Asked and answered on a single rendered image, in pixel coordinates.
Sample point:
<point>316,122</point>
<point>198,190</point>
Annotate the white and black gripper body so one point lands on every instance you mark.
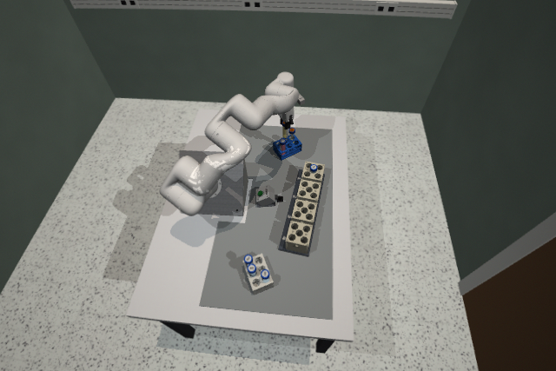
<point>285,116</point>

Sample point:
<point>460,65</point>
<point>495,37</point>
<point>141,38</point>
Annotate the beige square adapter with holes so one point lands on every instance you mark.
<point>313,177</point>
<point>304,212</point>
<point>309,191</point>

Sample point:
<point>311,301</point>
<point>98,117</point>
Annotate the grey flat mat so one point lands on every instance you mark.
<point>303,285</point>

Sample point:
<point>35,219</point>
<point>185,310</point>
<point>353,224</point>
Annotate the blue tube rack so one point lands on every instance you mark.
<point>291,148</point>

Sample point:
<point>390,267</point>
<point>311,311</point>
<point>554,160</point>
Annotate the white tube rack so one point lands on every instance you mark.
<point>256,282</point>

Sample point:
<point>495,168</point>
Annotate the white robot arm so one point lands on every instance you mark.
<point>205,178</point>

